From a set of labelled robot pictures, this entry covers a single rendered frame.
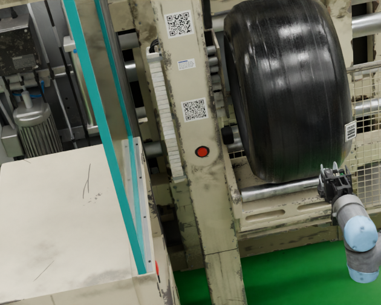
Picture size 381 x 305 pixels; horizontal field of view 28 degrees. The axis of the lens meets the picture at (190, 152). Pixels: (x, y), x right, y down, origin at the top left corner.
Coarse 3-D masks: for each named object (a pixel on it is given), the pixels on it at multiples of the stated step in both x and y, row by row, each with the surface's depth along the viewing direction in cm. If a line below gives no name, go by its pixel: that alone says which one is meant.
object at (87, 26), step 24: (72, 0) 130; (96, 0) 188; (72, 24) 133; (96, 24) 174; (96, 48) 162; (96, 72) 152; (96, 96) 142; (120, 96) 205; (96, 120) 145; (120, 120) 190; (120, 144) 176; (120, 168) 163; (120, 192) 156; (144, 264) 168
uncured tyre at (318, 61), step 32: (256, 0) 228; (288, 0) 223; (224, 32) 236; (256, 32) 215; (288, 32) 213; (320, 32) 213; (256, 64) 211; (288, 64) 210; (320, 64) 210; (256, 96) 212; (288, 96) 210; (320, 96) 211; (256, 128) 215; (288, 128) 213; (320, 128) 214; (256, 160) 224; (288, 160) 220; (320, 160) 222
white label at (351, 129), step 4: (356, 120) 216; (348, 124) 216; (352, 124) 216; (356, 124) 217; (348, 128) 216; (352, 128) 217; (356, 128) 218; (348, 132) 217; (352, 132) 218; (356, 132) 219; (348, 136) 218; (352, 136) 219; (356, 136) 220
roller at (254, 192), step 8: (264, 184) 243; (272, 184) 243; (280, 184) 242; (288, 184) 242; (296, 184) 242; (304, 184) 242; (312, 184) 242; (240, 192) 242; (248, 192) 242; (256, 192) 242; (264, 192) 242; (272, 192) 242; (280, 192) 242; (288, 192) 243; (248, 200) 243
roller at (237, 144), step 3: (234, 138) 266; (237, 138) 266; (240, 138) 265; (234, 141) 265; (237, 141) 265; (240, 141) 265; (231, 144) 264; (234, 144) 264; (237, 144) 264; (240, 144) 264; (228, 147) 265; (231, 147) 264; (234, 147) 265; (237, 147) 265; (240, 147) 265; (228, 150) 268; (231, 150) 265; (234, 150) 266; (237, 150) 266
